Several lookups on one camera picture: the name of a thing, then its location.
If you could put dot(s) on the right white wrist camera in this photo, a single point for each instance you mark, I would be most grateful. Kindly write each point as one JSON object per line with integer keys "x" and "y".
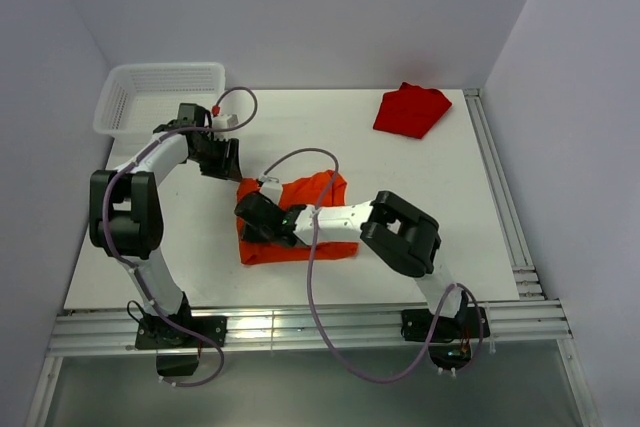
{"x": 270, "y": 188}

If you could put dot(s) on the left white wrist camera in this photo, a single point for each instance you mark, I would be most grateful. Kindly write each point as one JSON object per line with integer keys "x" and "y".
{"x": 221, "y": 121}

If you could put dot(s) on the white perforated plastic basket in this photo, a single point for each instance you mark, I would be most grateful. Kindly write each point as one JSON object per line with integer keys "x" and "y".
{"x": 136, "y": 98}

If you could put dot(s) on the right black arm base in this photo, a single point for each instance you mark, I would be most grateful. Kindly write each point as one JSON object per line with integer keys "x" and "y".
{"x": 450, "y": 346}

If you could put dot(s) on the aluminium front rail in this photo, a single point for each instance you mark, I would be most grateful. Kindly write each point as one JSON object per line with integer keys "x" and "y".
{"x": 112, "y": 333}

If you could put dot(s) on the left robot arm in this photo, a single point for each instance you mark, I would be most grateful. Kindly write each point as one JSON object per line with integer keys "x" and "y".
{"x": 125, "y": 213}

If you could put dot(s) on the red folded t-shirt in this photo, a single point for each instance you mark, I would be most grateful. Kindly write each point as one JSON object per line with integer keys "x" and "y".
{"x": 411, "y": 111}

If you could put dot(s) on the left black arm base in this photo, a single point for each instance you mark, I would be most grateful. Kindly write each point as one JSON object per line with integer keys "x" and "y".
{"x": 177, "y": 353}

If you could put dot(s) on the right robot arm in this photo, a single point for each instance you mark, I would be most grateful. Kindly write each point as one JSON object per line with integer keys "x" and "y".
{"x": 402, "y": 236}

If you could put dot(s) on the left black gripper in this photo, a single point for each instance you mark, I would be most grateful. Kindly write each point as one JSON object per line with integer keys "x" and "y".
{"x": 228, "y": 165}

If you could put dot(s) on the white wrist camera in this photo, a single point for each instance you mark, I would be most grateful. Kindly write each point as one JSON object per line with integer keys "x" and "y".
{"x": 270, "y": 188}
{"x": 221, "y": 121}

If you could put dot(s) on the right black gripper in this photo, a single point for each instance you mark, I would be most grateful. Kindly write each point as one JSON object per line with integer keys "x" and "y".
{"x": 248, "y": 234}

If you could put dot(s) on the aluminium side rail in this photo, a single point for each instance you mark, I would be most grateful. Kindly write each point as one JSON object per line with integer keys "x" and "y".
{"x": 525, "y": 273}

